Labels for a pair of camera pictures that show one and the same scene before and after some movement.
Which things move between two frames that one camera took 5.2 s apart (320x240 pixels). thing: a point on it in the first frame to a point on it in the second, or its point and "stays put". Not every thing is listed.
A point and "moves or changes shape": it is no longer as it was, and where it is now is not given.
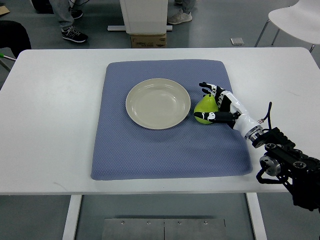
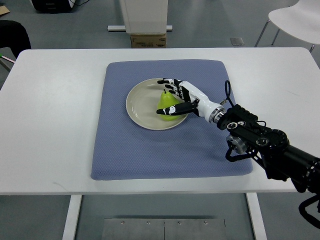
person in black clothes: (13, 35) stays put
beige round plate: (158, 103) stays put
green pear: (207, 104) moves or changes shape
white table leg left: (70, 227) stays put
